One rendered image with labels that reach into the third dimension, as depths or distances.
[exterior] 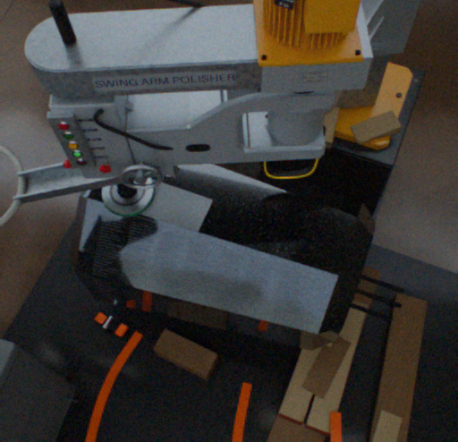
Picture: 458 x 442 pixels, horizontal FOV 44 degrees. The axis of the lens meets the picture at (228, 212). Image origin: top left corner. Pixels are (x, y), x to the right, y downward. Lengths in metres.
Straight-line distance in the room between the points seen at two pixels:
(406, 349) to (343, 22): 1.94
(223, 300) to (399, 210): 1.42
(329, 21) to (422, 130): 2.37
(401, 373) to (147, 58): 2.00
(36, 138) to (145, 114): 1.98
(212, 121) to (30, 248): 1.86
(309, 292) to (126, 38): 1.18
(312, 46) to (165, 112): 0.57
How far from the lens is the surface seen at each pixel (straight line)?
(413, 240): 3.33
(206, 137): 1.87
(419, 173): 3.56
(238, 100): 1.74
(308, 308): 2.28
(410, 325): 3.05
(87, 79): 1.66
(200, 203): 2.33
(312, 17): 1.41
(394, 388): 2.95
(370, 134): 2.64
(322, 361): 2.79
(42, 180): 2.42
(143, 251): 2.39
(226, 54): 1.60
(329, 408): 2.76
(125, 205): 2.34
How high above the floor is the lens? 2.91
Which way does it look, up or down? 62 degrees down
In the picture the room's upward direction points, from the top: 4 degrees counter-clockwise
